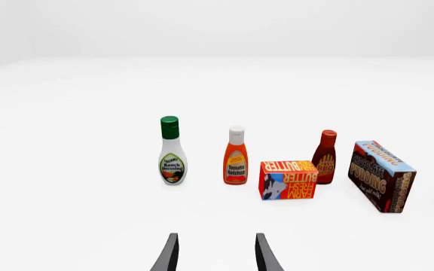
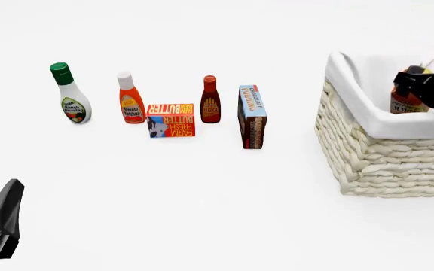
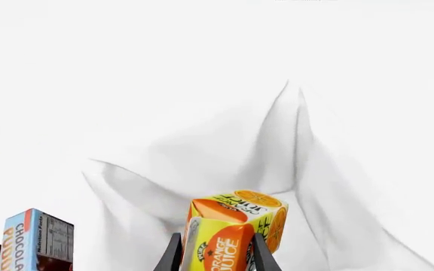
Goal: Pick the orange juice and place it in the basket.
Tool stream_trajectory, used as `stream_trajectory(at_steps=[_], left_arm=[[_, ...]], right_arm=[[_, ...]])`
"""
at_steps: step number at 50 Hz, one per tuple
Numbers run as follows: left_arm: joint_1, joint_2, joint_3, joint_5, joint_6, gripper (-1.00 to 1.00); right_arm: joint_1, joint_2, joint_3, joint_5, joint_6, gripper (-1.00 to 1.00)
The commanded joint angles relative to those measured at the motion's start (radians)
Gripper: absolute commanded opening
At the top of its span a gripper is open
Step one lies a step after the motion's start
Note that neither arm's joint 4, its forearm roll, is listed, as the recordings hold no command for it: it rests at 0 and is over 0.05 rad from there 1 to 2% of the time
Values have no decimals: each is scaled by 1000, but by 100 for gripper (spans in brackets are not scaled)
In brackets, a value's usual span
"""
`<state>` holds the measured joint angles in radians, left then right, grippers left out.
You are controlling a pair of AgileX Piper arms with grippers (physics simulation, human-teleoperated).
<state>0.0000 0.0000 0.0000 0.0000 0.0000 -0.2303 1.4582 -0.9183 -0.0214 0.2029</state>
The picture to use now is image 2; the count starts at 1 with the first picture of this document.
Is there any white cloth basket liner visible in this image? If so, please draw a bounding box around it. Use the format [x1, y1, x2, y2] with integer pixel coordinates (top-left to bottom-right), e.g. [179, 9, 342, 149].
[324, 50, 434, 140]

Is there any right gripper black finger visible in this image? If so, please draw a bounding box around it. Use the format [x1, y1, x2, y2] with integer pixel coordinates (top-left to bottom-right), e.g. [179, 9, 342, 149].
[392, 71, 434, 96]

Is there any ranch dressing bottle green cap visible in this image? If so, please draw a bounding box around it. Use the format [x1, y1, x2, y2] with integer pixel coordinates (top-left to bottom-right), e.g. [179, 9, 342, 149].
[49, 62, 93, 124]

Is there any chocolate pudding box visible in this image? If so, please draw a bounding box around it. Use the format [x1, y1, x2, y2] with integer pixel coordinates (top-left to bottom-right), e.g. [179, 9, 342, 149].
[237, 84, 268, 150]

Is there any dark red BBQ sauce bottle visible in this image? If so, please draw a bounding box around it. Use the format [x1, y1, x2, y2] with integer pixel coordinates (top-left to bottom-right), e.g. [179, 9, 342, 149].
[200, 75, 222, 124]

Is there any red farm fresh butter box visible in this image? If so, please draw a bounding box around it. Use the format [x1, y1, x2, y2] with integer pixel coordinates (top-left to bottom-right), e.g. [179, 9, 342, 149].
[145, 102, 197, 139]

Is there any tomato ketchup bottle white cap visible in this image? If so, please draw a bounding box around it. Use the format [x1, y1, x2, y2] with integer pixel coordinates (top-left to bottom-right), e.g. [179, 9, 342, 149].
[116, 70, 147, 124]

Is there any cream woven wicker basket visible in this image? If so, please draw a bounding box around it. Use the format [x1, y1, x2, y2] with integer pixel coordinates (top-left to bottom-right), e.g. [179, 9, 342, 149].
[313, 50, 434, 199]

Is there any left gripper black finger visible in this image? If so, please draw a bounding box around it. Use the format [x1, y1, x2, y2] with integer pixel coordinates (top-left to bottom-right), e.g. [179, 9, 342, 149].
[0, 178, 26, 230]

